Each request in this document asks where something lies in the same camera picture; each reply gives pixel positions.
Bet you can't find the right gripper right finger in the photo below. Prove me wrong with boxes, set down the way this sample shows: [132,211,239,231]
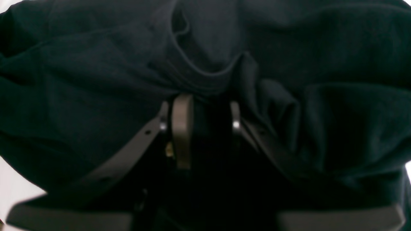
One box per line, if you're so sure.
[230,101,407,231]

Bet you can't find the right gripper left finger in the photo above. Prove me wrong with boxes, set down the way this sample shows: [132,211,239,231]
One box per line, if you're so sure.
[6,94,194,231]

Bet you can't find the black T-shirt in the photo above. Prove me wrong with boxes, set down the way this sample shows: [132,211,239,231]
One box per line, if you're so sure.
[0,0,411,231]

